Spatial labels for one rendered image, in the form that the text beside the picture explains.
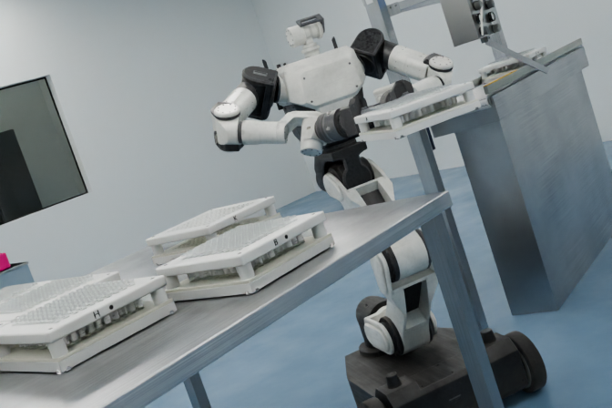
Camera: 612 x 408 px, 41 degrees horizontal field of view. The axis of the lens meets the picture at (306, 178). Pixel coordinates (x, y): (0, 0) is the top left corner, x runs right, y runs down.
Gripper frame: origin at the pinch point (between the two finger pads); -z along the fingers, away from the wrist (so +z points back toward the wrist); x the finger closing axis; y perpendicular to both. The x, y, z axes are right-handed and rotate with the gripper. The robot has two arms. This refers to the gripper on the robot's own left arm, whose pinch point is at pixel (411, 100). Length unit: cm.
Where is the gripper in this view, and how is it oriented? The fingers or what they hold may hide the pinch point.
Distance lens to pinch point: 232.3
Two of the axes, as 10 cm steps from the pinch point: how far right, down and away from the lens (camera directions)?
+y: -9.3, 3.3, -1.5
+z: -1.7, -0.4, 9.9
